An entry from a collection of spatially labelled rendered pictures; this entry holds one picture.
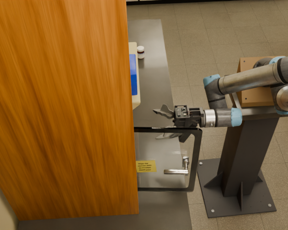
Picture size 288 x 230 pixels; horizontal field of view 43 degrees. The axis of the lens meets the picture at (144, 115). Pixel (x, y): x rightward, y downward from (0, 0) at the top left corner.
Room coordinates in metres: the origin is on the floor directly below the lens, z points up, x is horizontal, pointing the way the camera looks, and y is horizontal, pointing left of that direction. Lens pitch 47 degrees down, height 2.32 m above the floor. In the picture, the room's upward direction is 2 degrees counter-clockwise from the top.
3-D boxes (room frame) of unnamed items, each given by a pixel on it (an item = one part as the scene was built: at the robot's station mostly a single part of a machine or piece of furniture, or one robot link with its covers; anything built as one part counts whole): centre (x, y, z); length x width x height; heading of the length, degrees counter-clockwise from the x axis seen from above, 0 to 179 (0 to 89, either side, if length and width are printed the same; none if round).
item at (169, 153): (0.80, -0.04, 1.19); 0.30 x 0.01 x 0.40; 86
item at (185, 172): (0.76, -0.11, 1.20); 0.10 x 0.05 x 0.03; 86
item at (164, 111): (1.04, -0.08, 1.22); 0.09 x 0.03 x 0.06; 56
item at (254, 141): (1.42, -0.64, 0.45); 0.48 x 0.48 x 0.90; 4
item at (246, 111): (1.42, -0.64, 0.92); 0.32 x 0.32 x 0.04; 4
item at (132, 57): (0.88, 0.07, 1.55); 0.10 x 0.10 x 0.09; 2
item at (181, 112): (0.99, -0.18, 1.22); 0.12 x 0.08 x 0.09; 92
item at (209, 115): (0.99, -0.26, 1.22); 0.08 x 0.05 x 0.08; 2
